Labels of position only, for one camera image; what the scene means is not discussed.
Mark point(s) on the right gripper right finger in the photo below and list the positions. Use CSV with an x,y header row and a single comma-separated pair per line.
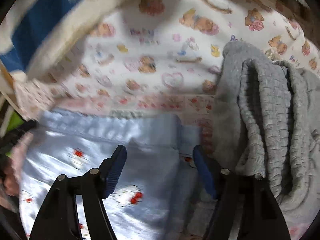
x,y
261,215

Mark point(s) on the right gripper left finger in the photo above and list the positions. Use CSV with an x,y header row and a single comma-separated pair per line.
x,y
58,218

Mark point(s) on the light blue satin kitty pants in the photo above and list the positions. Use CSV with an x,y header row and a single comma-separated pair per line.
x,y
125,169

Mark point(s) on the person's left hand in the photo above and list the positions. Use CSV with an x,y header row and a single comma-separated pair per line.
x,y
9,186

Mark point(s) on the grey folded sweatpants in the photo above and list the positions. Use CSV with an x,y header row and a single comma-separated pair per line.
x,y
265,120

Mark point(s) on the pink print bed sheet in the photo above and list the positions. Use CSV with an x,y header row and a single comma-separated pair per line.
x,y
200,119

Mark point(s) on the green storage bin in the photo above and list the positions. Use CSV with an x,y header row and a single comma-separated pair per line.
x,y
14,122

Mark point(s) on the bear print white sheet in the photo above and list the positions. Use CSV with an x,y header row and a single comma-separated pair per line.
x,y
161,55

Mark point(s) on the striped Paris curtain cloth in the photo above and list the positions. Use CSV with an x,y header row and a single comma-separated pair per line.
x,y
36,34

